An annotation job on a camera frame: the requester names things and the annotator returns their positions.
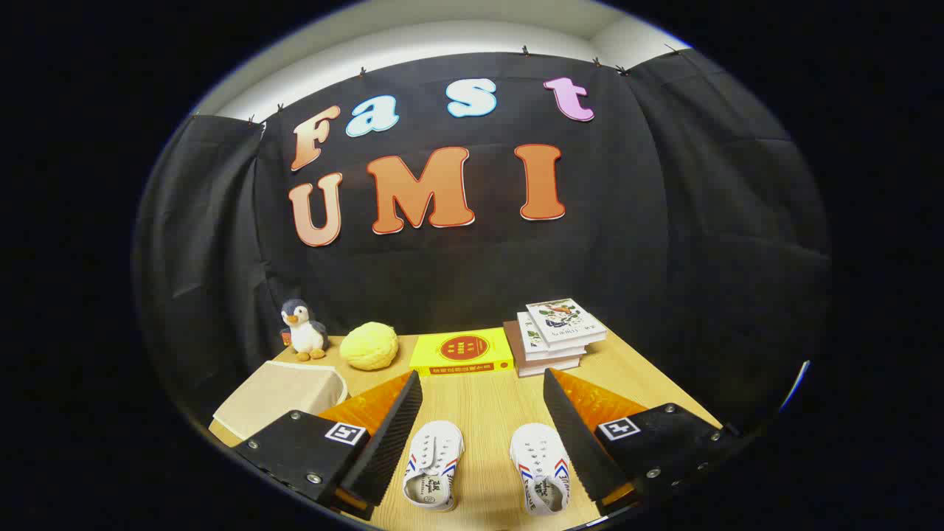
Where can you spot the yellow round plush cushion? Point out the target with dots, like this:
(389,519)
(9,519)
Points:
(369,346)

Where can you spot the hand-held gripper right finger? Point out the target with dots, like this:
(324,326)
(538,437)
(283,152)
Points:
(575,442)

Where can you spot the white floral cover book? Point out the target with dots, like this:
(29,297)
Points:
(564,321)

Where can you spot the penguin plush toy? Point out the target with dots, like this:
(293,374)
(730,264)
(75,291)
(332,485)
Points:
(304,335)

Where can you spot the beige fabric storage box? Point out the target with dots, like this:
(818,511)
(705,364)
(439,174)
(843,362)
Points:
(273,394)

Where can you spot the yellow book with red circle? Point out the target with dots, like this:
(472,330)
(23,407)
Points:
(461,346)

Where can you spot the white canvas shoe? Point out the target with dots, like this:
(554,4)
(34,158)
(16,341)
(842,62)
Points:
(537,457)
(434,457)

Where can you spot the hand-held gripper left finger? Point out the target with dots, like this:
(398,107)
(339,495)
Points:
(387,442)

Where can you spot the brown cover book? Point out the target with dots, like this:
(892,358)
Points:
(512,343)

